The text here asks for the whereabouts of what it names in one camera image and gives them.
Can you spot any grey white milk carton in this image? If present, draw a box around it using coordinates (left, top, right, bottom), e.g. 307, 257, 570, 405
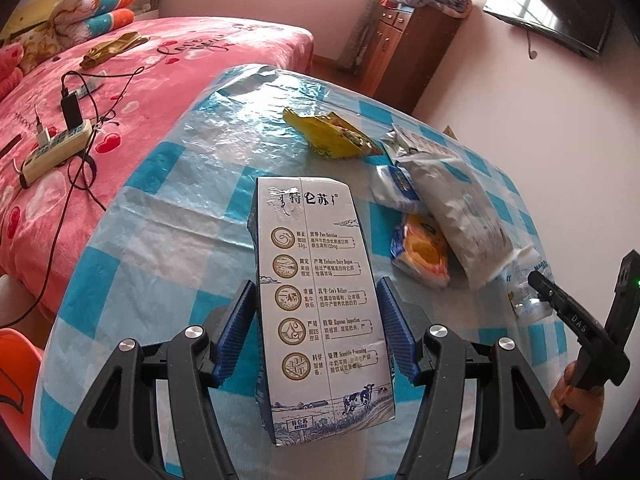
247, 177, 395, 448

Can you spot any pink bed with bedspread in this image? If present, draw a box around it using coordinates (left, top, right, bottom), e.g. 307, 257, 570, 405
1, 16, 314, 318

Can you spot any white plastic milk bottle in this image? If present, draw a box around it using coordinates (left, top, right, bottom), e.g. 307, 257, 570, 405
502, 244, 559, 320

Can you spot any right hand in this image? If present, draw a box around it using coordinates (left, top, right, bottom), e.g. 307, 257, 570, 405
549, 361, 604, 465

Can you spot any white power strip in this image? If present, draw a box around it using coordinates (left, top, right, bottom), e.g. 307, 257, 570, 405
20, 119, 93, 188

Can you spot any grey checkered curtain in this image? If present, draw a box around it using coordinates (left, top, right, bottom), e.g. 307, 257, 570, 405
336, 0, 381, 73

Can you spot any grey silver foil bag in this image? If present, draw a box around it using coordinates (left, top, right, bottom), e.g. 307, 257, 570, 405
397, 153, 516, 289

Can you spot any brown wooden cabinet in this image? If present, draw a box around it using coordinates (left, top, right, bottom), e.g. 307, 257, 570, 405
358, 6, 461, 115

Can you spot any orange plastic trash bin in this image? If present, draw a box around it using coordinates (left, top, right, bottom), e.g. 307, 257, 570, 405
0, 328, 43, 455

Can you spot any yellow green snack wrapper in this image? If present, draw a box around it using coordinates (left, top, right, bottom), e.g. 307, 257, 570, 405
282, 107, 383, 159

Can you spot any yellow headboard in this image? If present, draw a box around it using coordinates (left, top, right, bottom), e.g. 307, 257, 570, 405
1, 0, 62, 41

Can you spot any wall mounted television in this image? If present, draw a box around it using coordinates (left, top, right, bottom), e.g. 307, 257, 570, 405
483, 0, 615, 60

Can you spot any olive cloth on bed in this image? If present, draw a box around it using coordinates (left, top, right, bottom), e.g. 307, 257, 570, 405
80, 32, 149, 70

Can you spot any rolled colourful quilt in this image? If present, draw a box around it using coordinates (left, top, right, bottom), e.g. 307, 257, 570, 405
48, 0, 136, 46

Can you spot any blue snack wrapper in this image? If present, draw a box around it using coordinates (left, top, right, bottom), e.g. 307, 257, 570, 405
371, 165, 428, 214

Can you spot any pink folded blanket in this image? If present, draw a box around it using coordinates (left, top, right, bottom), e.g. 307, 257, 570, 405
0, 44, 24, 100

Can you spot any blue checkered plastic tablecloth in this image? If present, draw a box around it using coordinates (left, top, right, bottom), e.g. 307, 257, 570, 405
32, 65, 567, 479

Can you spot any orange snack packet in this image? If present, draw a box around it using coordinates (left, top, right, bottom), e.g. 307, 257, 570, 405
390, 214, 450, 289

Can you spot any black charger with cable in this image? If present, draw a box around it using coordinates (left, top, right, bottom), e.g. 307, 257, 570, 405
1, 66, 145, 328

